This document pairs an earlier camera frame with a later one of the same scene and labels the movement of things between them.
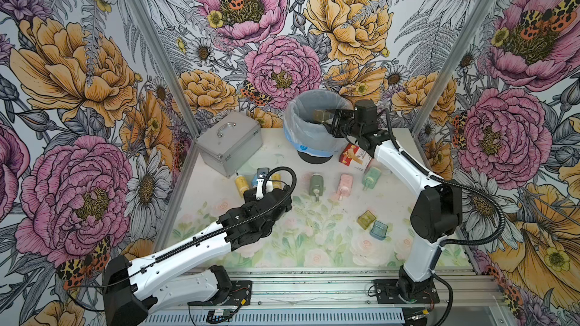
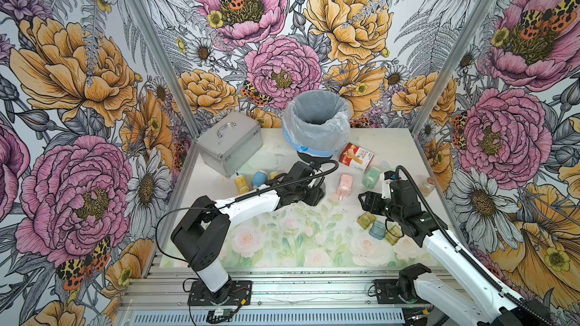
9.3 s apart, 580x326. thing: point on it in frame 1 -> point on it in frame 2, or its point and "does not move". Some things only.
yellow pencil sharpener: [242, 184] does not move
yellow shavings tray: [322, 116] -> [393, 235]
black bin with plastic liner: [312, 140] does not move
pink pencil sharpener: [344, 186] does not move
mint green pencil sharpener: [371, 177] does not move
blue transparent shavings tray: [379, 230] does not move
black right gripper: [341, 113] -> [372, 199]
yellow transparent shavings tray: [366, 219] does not move
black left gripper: [249, 196] -> [314, 195]
